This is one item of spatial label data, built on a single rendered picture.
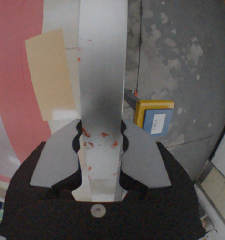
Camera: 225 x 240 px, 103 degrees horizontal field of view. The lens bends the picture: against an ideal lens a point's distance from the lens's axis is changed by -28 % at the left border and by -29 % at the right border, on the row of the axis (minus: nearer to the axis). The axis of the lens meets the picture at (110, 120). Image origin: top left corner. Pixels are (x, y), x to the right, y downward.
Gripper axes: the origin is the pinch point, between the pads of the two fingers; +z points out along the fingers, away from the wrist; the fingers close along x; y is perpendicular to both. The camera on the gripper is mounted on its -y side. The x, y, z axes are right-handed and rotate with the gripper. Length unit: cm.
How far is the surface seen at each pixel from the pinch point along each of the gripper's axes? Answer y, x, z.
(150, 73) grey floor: 6, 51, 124
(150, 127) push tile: 12.9, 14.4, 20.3
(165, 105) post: 6.7, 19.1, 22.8
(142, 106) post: 6.7, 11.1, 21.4
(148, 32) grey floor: -40, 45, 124
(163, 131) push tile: 15.2, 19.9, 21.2
